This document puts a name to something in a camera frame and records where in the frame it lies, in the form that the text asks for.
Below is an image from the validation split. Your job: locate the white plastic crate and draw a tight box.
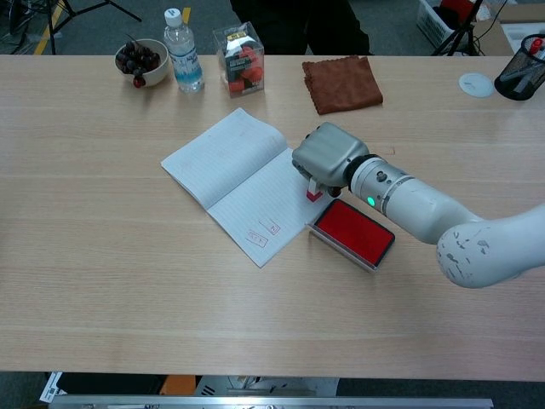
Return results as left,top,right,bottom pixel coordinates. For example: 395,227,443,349
416,0,473,50

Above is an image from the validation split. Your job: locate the dark grape bunch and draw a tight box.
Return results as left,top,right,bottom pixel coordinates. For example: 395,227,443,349
117,38,162,89

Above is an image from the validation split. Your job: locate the white bowl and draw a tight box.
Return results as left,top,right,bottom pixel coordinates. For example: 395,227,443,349
114,38,171,89

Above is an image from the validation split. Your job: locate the black mesh pen holder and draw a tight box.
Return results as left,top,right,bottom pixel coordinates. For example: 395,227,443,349
493,33,545,102

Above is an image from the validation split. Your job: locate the black tripod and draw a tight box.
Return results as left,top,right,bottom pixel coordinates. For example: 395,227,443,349
430,0,510,57
8,0,143,55

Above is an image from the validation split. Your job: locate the clear plastic box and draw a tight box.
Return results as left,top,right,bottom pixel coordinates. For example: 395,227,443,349
212,20,266,100

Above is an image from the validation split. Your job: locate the open lined notebook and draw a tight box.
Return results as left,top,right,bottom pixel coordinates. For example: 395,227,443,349
160,107,331,269

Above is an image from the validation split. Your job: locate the brown folded cloth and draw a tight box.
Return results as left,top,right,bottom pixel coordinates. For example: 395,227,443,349
301,55,384,116

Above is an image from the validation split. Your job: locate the printed paper sheet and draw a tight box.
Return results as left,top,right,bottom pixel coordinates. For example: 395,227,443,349
39,372,69,404

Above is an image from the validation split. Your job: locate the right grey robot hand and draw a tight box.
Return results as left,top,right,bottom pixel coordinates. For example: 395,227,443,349
291,122,370,199

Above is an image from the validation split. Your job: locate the person in black clothes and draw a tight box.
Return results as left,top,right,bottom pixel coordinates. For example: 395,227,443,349
229,0,376,56

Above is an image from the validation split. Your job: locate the red and white stamp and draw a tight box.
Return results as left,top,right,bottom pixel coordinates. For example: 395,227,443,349
305,178,324,204

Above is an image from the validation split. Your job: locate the red ink pad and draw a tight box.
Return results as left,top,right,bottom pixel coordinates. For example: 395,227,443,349
307,198,396,274

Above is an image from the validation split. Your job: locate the clear water bottle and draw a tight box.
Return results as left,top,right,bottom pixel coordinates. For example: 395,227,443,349
163,8,205,95

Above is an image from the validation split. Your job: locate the orange box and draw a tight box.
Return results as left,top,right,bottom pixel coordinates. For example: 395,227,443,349
159,374,197,397

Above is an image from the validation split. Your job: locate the cardboard box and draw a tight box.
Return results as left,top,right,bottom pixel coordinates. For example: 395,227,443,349
472,3,545,56

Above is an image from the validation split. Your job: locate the white device under table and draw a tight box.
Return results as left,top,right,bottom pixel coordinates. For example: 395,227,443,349
193,375,340,398

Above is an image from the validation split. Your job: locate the aluminium rail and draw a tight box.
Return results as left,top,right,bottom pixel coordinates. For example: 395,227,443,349
49,395,494,409

